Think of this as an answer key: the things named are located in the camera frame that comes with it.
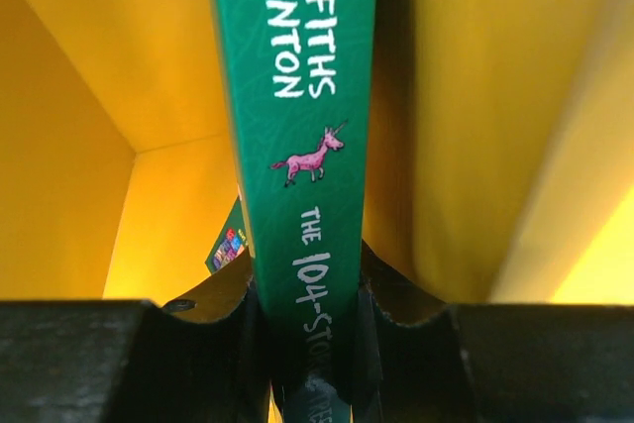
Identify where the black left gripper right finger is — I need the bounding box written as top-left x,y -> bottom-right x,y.
354,247 -> 633,422

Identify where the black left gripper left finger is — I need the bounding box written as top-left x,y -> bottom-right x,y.
1,255 -> 268,422

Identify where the green 104-storey treehouse book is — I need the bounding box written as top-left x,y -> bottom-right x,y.
212,0 -> 375,422

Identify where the yellow two-compartment shelf box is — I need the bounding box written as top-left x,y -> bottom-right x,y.
1,0 -> 633,303

